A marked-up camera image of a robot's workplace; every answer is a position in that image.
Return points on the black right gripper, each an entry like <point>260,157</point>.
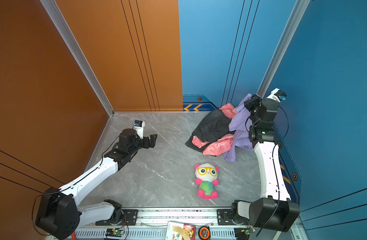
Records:
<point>252,101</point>

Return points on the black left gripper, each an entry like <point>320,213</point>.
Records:
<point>152,141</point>

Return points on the purple cloth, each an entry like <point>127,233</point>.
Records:
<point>240,125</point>

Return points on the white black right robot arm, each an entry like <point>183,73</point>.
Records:
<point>274,210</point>

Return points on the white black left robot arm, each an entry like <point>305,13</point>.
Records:
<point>59,212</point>

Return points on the pink patterned cloth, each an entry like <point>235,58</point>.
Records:
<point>224,144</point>

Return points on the dark grey jeans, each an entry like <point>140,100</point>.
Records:
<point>213,127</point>

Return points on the panda plush toy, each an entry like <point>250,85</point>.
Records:
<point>206,178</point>

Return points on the red white booklet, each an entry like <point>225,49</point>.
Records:
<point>180,231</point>

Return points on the green circuit board left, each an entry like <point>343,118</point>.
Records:
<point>115,234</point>

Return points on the green circuit board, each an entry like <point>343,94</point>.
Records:
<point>248,231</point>
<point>115,234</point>

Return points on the orange black tape measure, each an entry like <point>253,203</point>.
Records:
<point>204,233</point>

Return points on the green circuit board right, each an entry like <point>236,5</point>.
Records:
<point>248,231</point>

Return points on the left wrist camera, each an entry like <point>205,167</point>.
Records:
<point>139,127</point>

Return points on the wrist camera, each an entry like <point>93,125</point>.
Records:
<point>139,127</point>
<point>277,95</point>

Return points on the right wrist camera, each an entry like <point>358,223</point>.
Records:
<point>277,95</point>

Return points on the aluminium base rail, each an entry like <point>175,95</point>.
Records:
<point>193,223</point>

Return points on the aluminium corner post right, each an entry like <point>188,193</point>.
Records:
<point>291,26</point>

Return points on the aluminium corner post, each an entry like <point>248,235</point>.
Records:
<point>68,37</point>
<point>291,26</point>

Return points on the aluminium corner post left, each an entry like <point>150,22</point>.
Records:
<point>68,37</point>

